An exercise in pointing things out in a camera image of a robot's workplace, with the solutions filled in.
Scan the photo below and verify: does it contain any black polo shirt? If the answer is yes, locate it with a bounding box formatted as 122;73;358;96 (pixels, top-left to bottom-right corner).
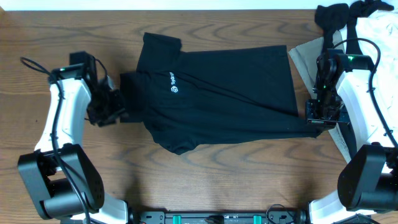
120;33;320;155

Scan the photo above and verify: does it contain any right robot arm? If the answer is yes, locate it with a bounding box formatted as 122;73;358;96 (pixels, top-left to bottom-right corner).
305;49;397;223

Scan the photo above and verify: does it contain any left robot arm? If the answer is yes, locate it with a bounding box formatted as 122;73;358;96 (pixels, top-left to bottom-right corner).
17;57;131;223

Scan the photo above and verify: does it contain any beige garment in pile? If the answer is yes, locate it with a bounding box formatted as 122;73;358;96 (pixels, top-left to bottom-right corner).
289;37;351;163

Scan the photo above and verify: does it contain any black garment in pile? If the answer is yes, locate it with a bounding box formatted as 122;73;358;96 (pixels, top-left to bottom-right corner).
315;0;395;53

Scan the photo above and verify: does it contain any white garment in pile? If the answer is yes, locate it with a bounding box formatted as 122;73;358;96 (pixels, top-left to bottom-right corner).
337;10;397;149

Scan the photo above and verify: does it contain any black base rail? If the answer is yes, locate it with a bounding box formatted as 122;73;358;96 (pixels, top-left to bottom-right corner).
128;205;311;224

